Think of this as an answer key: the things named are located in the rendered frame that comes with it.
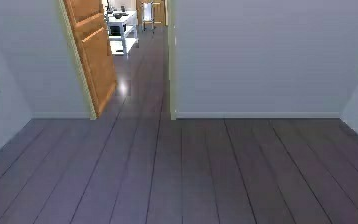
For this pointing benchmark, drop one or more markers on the orange wooden room door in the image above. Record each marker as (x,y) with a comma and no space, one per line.
(93,53)

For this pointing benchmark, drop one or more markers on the white table with shelves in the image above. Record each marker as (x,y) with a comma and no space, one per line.
(123,25)

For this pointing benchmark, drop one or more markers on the brown wooden door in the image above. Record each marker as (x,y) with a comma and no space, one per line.
(159,12)

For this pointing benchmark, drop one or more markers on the dark bowl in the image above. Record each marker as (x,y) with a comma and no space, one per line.
(117,15)

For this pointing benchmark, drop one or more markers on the white metal chair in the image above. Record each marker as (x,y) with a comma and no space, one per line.
(148,13)

